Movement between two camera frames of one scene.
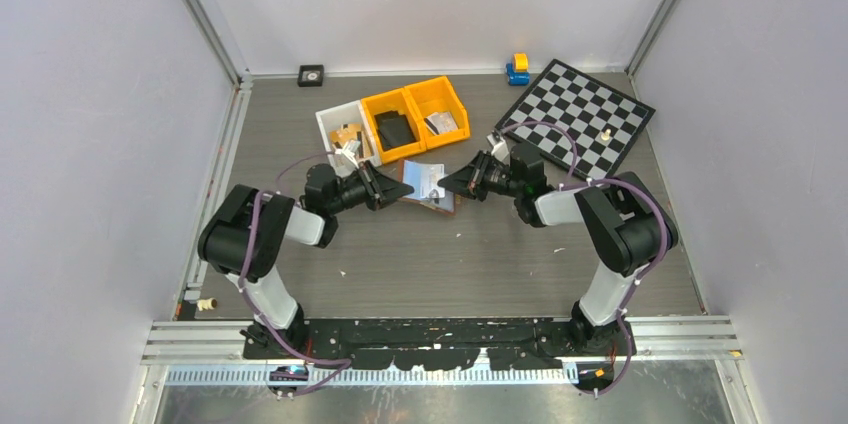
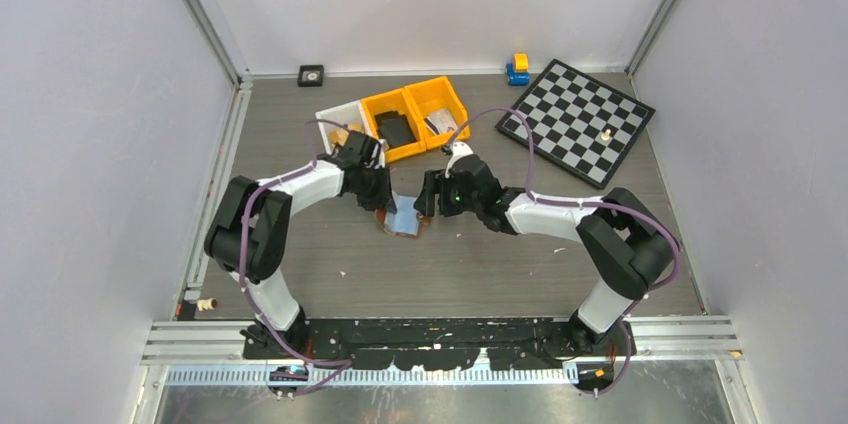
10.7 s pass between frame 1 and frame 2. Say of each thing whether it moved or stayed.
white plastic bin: stayed
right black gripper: moved
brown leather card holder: moved
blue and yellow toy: stayed
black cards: stayed
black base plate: stayed
